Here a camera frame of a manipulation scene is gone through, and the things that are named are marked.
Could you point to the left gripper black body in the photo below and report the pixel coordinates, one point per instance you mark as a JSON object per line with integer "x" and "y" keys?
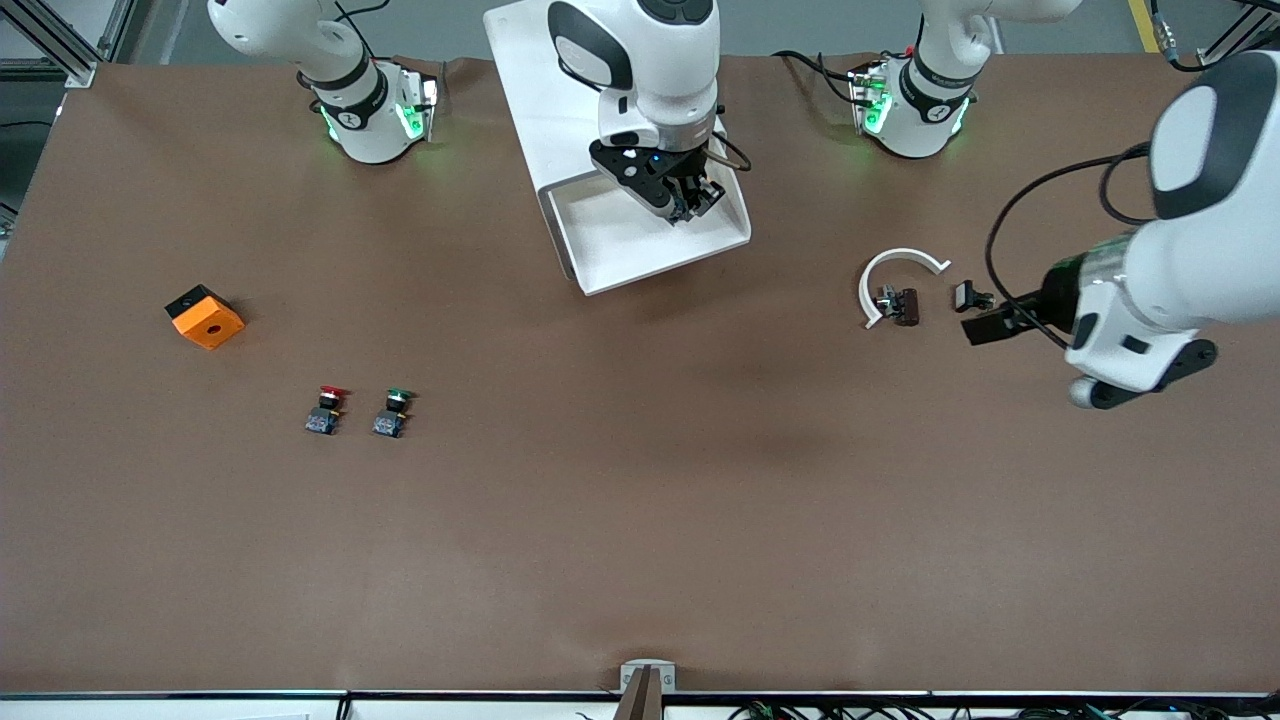
{"x": 1052, "y": 293}

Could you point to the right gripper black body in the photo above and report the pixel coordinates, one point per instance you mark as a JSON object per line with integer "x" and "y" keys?
{"x": 688, "y": 189}

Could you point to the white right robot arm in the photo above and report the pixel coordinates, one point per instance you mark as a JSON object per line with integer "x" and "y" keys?
{"x": 660, "y": 60}

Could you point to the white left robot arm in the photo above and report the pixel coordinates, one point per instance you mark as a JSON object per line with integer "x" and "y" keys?
{"x": 1210, "y": 270}

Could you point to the green push button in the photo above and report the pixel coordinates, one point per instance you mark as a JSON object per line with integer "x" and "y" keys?
{"x": 391, "y": 412}

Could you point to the red push button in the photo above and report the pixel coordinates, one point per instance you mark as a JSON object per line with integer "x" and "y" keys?
{"x": 324, "y": 410}

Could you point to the orange button box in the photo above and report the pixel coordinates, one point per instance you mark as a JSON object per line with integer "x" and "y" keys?
{"x": 208, "y": 322}

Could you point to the small black component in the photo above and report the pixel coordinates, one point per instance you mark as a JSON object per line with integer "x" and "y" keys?
{"x": 966, "y": 296}

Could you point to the dark brown small component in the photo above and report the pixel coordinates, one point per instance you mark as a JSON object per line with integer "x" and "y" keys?
{"x": 906, "y": 306}

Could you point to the white curved plastic piece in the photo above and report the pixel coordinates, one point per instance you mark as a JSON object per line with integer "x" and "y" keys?
{"x": 900, "y": 254}

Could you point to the right base box green light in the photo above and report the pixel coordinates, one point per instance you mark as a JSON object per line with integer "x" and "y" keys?
{"x": 418, "y": 105}

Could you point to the aluminium frame profile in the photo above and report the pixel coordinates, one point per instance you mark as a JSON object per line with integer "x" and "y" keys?
{"x": 82, "y": 72}
{"x": 1225, "y": 40}

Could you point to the grey metal bracket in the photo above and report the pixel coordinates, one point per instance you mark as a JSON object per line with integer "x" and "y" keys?
{"x": 630, "y": 675}

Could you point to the black white table rail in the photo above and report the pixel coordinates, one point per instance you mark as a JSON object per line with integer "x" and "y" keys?
{"x": 200, "y": 705}

